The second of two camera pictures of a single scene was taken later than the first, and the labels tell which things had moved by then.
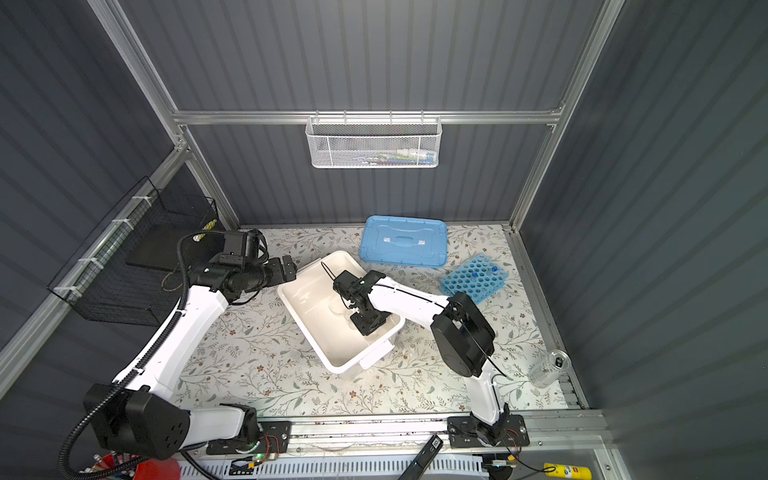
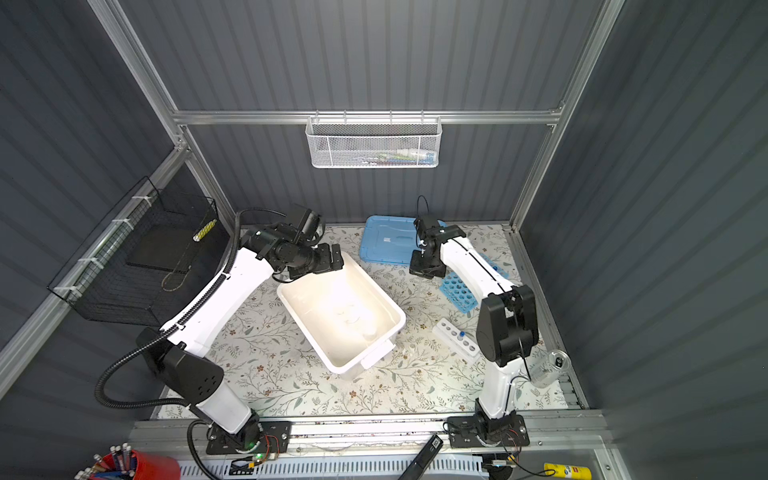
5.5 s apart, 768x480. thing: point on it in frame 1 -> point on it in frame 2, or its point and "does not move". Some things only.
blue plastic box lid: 404,240 does not move
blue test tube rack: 479,277 does not move
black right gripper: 362,327 -> 414,267
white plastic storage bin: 324,318 does not move
